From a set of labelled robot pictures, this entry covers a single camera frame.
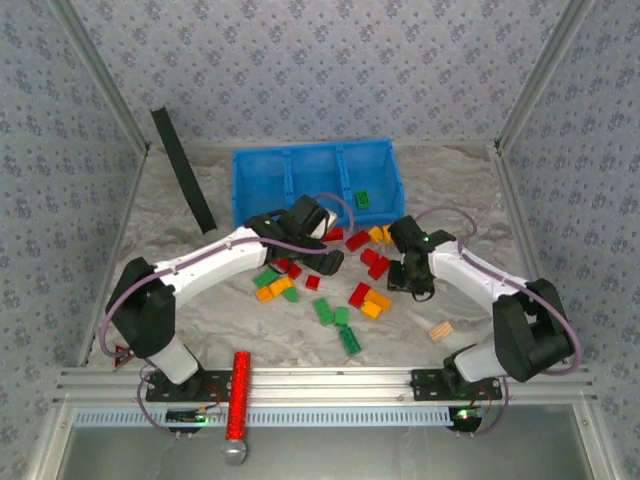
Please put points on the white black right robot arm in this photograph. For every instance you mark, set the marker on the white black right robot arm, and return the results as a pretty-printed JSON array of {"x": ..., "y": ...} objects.
[{"x": 475, "y": 280}]

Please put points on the grey metal panel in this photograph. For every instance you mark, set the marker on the grey metal panel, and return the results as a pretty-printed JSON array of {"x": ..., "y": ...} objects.
[{"x": 350, "y": 455}]

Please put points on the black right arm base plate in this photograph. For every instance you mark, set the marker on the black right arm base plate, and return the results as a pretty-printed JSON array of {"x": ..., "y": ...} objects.
[{"x": 425, "y": 382}]

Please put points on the thin aluminium frame rail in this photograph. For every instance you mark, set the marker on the thin aluminium frame rail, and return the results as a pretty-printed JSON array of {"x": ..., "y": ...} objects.
[
  {"x": 520, "y": 225},
  {"x": 120, "y": 240}
]

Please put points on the aluminium corner post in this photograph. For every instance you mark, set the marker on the aluminium corner post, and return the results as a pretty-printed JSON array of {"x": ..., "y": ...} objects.
[
  {"x": 541, "y": 75},
  {"x": 106, "y": 75}
]

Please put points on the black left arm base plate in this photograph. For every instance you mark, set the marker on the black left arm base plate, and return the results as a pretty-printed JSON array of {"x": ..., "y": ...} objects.
[{"x": 220, "y": 380}]

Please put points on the small wooden block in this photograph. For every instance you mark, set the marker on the small wooden block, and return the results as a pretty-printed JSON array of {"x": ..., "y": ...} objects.
[{"x": 440, "y": 332}]

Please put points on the small orange lego brick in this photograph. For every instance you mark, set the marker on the small orange lego brick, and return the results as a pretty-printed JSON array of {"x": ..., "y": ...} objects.
[
  {"x": 387, "y": 234},
  {"x": 371, "y": 310},
  {"x": 375, "y": 233},
  {"x": 265, "y": 294}
]

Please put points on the long orange lego brick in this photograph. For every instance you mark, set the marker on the long orange lego brick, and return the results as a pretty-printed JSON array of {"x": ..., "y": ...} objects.
[
  {"x": 378, "y": 299},
  {"x": 281, "y": 285}
]

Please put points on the small green lego brick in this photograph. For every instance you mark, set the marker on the small green lego brick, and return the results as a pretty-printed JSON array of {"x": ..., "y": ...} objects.
[
  {"x": 342, "y": 316},
  {"x": 291, "y": 295}
]

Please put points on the long black flat strip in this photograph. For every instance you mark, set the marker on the long black flat strip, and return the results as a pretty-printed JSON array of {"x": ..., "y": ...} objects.
[{"x": 182, "y": 170}]

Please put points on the long green lego brick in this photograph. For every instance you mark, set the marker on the long green lego brick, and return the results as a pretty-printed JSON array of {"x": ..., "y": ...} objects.
[
  {"x": 324, "y": 311},
  {"x": 362, "y": 198},
  {"x": 266, "y": 277},
  {"x": 350, "y": 341}
]

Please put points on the wide aluminium frame rail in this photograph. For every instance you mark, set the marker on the wide aluminium frame rail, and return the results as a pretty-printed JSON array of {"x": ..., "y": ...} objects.
[{"x": 325, "y": 387}]

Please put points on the red triangle warning sign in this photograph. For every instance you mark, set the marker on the red triangle warning sign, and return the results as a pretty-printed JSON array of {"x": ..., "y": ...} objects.
[{"x": 122, "y": 356}]

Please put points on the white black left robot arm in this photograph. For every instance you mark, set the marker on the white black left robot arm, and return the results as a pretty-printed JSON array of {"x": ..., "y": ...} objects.
[{"x": 215, "y": 262}]

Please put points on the red glitter stick silver end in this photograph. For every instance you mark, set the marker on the red glitter stick silver end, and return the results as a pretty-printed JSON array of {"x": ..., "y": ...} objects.
[{"x": 240, "y": 390}]

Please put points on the blue three-compartment plastic bin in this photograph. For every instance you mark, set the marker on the blue three-compartment plastic bin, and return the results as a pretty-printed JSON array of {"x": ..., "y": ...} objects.
[{"x": 310, "y": 170}]

